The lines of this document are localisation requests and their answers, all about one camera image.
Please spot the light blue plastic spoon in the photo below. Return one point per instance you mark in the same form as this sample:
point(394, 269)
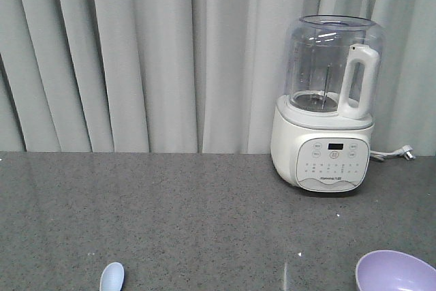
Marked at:
point(112, 277)

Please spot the purple plastic bowl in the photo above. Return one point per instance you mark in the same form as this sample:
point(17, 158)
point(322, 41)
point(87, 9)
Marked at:
point(393, 270)

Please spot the white blender with clear jar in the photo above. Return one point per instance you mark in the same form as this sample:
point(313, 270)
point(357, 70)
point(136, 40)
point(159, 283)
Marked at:
point(322, 126)

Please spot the grey pleated curtain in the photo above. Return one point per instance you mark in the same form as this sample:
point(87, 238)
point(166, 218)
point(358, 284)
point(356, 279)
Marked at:
point(189, 75)

